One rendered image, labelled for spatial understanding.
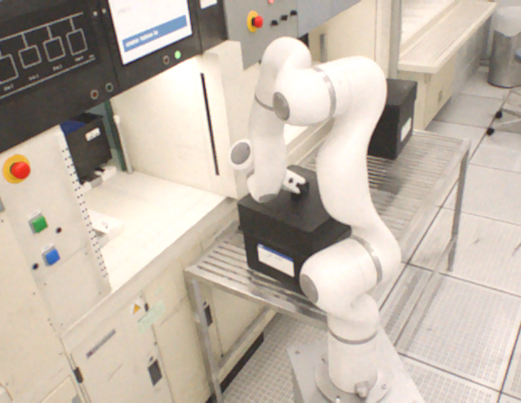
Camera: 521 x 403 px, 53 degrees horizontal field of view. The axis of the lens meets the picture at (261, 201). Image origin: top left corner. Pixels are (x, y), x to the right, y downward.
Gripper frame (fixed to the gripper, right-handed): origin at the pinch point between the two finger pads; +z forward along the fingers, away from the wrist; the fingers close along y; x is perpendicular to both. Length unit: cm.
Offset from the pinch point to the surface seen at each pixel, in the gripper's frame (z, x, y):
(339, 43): 105, -98, 81
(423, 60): 136, -109, 44
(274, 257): 3.5, 21.9, 0.4
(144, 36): -49, -19, 32
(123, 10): -58, -21, 32
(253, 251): 4.8, 23.1, 9.3
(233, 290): 3.3, 36.7, 9.5
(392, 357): 7, 33, -44
